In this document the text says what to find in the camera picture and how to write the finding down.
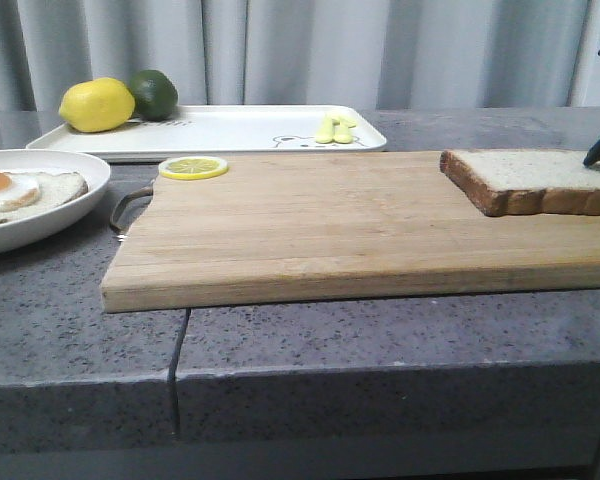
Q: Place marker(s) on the wooden cutting board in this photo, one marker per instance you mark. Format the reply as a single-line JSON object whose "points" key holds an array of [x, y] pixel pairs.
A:
{"points": [[291, 227]]}

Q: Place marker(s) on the fried egg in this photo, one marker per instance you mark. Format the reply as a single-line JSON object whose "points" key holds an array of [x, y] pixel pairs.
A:
{"points": [[2, 189]]}

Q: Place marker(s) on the light green utensil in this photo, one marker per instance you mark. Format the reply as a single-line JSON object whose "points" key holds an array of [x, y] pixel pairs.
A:
{"points": [[335, 128]]}

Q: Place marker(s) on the green lime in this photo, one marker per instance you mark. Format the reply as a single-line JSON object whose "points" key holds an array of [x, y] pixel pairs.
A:
{"points": [[155, 95]]}

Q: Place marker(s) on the white rectangular tray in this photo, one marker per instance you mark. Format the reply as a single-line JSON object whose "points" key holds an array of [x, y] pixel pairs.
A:
{"points": [[217, 130]]}

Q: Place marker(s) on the metal board handle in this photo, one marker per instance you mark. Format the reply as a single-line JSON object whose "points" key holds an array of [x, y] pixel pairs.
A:
{"points": [[116, 227]]}

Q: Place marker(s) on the lemon slice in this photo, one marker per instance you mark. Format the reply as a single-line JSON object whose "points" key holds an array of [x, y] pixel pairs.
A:
{"points": [[193, 167]]}

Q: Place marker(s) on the yellow lemon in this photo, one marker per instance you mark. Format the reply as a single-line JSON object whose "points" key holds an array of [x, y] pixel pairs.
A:
{"points": [[98, 105]]}

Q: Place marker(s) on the grey curtain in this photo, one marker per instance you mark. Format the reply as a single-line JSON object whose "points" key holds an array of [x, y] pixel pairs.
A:
{"points": [[363, 54]]}

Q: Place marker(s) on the white round plate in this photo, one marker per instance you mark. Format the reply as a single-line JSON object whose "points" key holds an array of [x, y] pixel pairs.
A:
{"points": [[96, 173]]}

